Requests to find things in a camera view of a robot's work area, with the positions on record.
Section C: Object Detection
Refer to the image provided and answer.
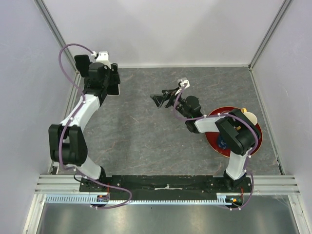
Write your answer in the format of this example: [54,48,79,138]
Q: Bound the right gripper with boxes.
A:
[150,87,190,119]

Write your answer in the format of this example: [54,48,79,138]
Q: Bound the phone with beige case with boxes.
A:
[107,84,120,96]

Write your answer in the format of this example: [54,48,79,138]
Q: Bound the black phone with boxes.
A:
[74,55,92,78]

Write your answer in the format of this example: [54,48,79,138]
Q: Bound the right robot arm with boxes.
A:
[150,86,261,192]

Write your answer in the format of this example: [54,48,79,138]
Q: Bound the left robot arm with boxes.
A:
[48,62,120,192]

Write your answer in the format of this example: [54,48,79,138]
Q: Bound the red round tray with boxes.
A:
[205,106,263,158]

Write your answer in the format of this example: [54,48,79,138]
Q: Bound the blue mug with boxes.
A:
[217,135,228,150]

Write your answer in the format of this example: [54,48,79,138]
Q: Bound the yellow mug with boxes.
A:
[241,108,258,125]

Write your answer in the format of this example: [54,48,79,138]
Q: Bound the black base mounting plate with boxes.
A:
[79,174,252,195]

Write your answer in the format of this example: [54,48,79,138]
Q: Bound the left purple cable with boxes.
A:
[58,43,134,210]

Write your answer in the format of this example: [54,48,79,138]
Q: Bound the purple cable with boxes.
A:
[172,82,259,212]
[58,43,134,210]

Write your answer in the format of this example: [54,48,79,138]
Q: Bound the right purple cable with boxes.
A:
[172,82,259,212]

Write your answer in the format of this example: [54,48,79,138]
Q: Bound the slotted cable duct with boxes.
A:
[45,194,239,205]

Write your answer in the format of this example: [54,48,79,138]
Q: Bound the aluminium frame post right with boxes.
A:
[248,0,293,71]

